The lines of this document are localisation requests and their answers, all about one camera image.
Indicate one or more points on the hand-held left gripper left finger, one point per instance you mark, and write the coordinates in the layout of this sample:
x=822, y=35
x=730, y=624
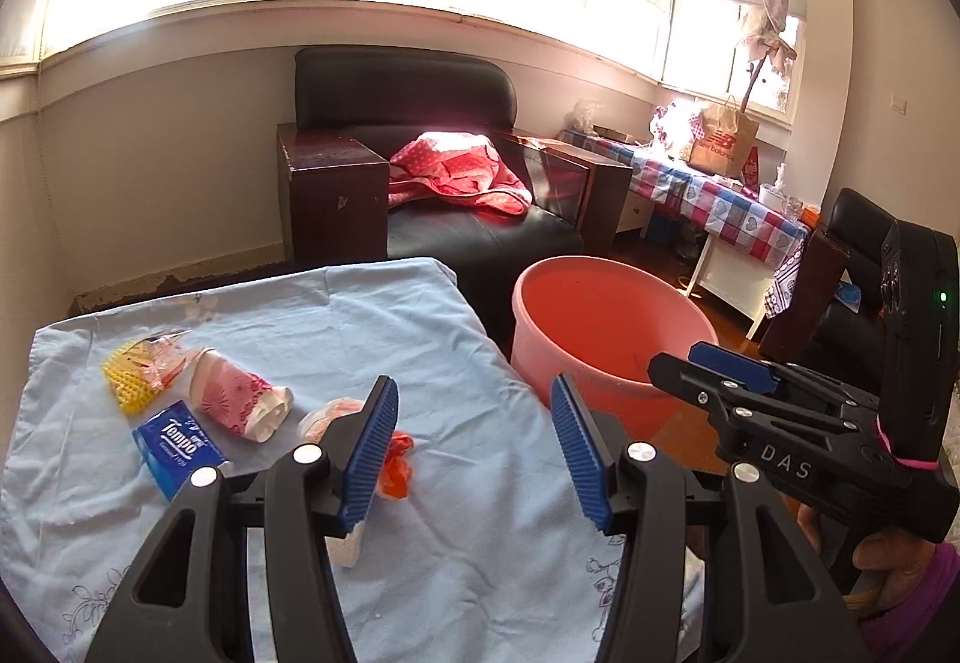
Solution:
x=371, y=453

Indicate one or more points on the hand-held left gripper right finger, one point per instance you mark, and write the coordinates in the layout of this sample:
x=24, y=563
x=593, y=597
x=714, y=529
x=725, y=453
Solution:
x=581, y=453

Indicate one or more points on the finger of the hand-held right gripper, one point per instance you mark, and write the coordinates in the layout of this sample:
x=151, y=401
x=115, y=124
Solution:
x=679, y=374
x=731, y=359

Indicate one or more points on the clear orange plastic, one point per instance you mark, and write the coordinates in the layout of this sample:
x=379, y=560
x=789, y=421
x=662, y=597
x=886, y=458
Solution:
x=330, y=415

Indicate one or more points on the pink plastic bucket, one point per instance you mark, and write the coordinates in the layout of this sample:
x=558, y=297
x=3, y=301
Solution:
x=600, y=325

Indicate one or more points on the pink floral paper cup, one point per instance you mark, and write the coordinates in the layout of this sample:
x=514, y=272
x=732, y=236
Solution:
x=232, y=397

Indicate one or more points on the blue tissue pack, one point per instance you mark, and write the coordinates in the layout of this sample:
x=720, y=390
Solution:
x=176, y=449

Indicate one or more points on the clear red-printed plastic wrapper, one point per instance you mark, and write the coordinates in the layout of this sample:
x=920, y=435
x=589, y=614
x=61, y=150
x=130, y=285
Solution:
x=165, y=355

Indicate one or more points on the yellow foam fruit net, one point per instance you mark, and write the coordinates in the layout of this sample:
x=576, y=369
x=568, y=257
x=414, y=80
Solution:
x=127, y=382

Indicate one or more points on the person's right forearm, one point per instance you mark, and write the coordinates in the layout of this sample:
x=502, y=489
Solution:
x=915, y=610

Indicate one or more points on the person's right hand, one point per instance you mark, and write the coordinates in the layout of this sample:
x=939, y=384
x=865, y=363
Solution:
x=892, y=558

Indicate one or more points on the white table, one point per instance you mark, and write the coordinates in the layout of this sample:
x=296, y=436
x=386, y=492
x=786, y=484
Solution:
x=731, y=280

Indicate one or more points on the white paper scrap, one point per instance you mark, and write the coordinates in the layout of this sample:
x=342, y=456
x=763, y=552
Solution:
x=349, y=547

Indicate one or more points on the light blue floral cloth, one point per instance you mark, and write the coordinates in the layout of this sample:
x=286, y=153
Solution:
x=465, y=408

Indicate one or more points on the dark wooden armchair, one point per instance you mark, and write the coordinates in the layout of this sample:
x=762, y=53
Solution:
x=832, y=273

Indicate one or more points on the checkered tablecloth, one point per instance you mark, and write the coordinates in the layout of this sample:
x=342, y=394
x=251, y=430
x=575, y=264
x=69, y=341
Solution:
x=712, y=198

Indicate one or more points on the white drawer cabinet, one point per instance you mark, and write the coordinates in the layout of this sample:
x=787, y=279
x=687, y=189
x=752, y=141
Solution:
x=636, y=213

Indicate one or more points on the white container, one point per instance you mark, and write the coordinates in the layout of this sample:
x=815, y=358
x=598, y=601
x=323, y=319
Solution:
x=772, y=194

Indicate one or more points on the red carton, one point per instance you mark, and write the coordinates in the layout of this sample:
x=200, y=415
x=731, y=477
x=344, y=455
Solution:
x=750, y=168

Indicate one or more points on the brown paper bag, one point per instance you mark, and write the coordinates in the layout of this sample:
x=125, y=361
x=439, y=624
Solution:
x=724, y=142

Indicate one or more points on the red white gingham bag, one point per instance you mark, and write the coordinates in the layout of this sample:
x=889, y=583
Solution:
x=675, y=123

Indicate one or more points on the flat brown box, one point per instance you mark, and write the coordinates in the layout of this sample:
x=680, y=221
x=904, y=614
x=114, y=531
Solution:
x=611, y=132

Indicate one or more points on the clear crumpled plastic bag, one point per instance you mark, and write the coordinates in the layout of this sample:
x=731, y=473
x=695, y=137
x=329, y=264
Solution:
x=585, y=114

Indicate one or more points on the red pink dotted cloth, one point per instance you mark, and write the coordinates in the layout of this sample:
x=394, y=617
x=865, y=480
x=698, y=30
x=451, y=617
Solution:
x=457, y=172

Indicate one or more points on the pale pink draped cloth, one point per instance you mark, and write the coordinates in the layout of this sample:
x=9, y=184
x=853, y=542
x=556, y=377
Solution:
x=772, y=3

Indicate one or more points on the black leather armchair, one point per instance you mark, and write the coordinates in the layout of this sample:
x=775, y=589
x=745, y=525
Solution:
x=405, y=85

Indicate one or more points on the white wall socket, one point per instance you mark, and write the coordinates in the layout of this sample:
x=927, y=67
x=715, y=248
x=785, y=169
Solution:
x=898, y=103

